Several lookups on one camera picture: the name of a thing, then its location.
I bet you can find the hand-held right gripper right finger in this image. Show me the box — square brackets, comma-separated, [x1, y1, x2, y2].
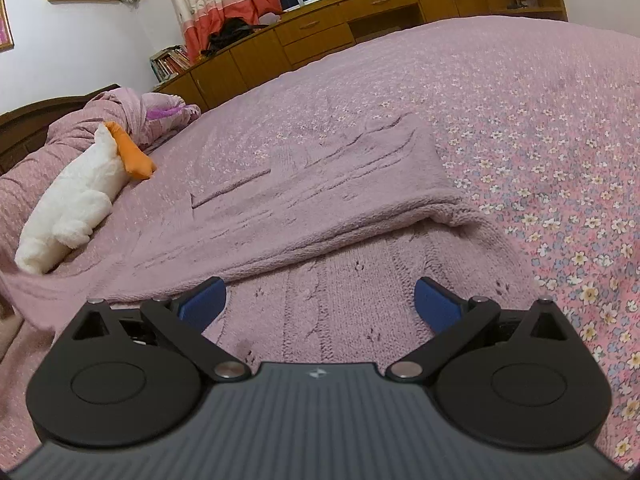
[385, 276, 571, 382]

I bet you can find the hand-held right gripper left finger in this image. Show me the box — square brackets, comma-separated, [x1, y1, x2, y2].
[71, 276, 252, 382]

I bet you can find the pink knit sweater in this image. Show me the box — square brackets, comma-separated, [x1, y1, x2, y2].
[0, 112, 548, 368]

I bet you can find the white plush duck toy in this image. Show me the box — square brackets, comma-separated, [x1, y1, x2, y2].
[14, 121, 157, 276]

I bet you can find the pink floral bedsheet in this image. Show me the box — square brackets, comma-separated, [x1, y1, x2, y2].
[0, 15, 640, 476]

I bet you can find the pink rolled quilt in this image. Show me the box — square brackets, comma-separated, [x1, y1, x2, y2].
[0, 86, 203, 221]

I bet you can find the row of books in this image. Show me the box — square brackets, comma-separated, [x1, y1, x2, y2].
[149, 45, 193, 83]

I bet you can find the dark wooden headboard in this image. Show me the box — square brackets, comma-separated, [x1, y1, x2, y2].
[0, 84, 121, 176]

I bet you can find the black bag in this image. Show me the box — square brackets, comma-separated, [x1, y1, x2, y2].
[202, 18, 268, 58]

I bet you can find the floral curtain with orange hem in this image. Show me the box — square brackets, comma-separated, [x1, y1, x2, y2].
[157, 0, 283, 63]

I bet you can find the long wooden cabinet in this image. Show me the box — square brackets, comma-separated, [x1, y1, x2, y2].
[150, 0, 568, 111]

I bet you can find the framed wall picture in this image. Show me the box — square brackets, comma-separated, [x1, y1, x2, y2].
[0, 0, 15, 52]

